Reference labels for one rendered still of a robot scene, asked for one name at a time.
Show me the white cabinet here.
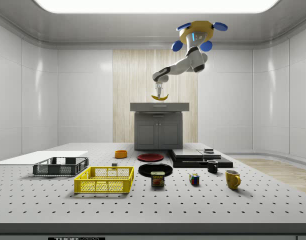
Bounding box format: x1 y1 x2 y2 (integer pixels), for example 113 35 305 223
134 111 183 151

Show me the black stove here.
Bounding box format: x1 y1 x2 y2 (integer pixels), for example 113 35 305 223
167 148 234 169

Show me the white drawer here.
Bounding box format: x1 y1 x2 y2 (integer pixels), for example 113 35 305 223
129 102 191 114

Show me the puzzle cube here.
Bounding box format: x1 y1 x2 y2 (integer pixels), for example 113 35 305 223
189 173 201 186

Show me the flat-sided can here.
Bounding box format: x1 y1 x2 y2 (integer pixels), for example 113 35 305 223
150 171 166 188

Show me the red plate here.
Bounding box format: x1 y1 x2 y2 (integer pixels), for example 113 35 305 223
137 153 165 162

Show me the drone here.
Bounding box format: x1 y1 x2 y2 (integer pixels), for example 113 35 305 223
171 20 229 52

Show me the white board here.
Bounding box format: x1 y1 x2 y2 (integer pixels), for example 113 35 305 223
0 150 89 165

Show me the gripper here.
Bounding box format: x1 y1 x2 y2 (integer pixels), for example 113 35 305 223
154 82 165 100

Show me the black plate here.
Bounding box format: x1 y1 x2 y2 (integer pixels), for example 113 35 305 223
138 162 174 178

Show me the dark grey basket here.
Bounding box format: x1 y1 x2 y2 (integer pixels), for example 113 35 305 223
32 156 90 178

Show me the yellow banana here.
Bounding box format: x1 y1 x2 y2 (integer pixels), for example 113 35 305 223
150 93 169 102

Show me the black mug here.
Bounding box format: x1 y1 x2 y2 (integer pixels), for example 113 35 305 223
206 159 219 174

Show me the yellow mug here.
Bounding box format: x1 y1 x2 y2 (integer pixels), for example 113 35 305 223
225 169 242 190

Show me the yellow basket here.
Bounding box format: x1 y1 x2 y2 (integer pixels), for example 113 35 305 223
73 166 135 195

